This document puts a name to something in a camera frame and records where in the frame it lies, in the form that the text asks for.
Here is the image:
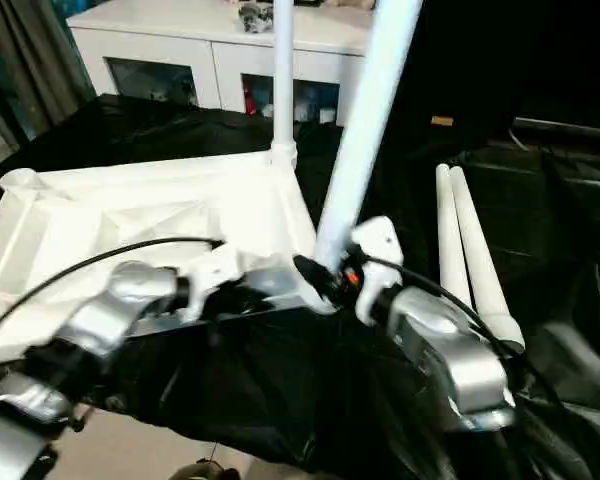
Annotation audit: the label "white plastic table top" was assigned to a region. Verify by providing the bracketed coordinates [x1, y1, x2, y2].
[0, 149, 341, 366]

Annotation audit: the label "white plastic table leg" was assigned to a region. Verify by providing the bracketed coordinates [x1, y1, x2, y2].
[314, 0, 426, 281]
[448, 167, 526, 351]
[434, 164, 476, 306]
[269, 0, 299, 169]

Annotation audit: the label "black mat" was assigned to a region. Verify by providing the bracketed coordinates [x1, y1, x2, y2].
[0, 92, 600, 480]

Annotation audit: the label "grey black toy figure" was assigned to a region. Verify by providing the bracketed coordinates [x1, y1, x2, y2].
[237, 2, 276, 34]

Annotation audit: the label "white cabinet with glass doors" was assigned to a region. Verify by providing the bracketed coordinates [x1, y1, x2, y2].
[67, 0, 376, 126]

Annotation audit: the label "black flat board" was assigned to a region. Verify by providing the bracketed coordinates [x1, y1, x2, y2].
[512, 117, 600, 146]

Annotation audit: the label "grey brown curtain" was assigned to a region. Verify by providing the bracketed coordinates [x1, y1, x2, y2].
[0, 0, 96, 151]

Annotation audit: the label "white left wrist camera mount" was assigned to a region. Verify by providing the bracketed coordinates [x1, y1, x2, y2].
[179, 244, 246, 321]

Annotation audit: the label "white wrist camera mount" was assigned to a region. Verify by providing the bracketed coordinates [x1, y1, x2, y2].
[349, 215, 406, 324]
[179, 244, 246, 321]

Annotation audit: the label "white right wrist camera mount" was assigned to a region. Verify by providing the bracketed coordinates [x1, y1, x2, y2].
[349, 215, 406, 324]

